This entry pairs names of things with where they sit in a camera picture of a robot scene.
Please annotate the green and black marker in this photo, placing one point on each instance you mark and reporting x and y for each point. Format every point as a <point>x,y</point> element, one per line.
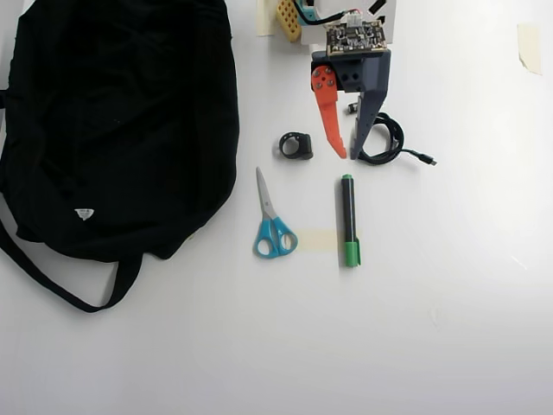
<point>349,212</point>

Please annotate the bare camera circuit board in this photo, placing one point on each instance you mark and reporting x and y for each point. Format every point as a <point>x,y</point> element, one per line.
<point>354,39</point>

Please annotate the yellow perforated block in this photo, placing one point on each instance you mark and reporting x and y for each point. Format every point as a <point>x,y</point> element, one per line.
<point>288,21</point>

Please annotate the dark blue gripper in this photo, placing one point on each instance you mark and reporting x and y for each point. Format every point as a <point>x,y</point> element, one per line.
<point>352,77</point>

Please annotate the beige masking tape strip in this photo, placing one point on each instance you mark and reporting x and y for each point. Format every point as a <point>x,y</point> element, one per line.
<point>530,47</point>
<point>317,240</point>
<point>267,19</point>

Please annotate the black fabric bag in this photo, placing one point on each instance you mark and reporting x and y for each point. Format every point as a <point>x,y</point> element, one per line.
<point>121,129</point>

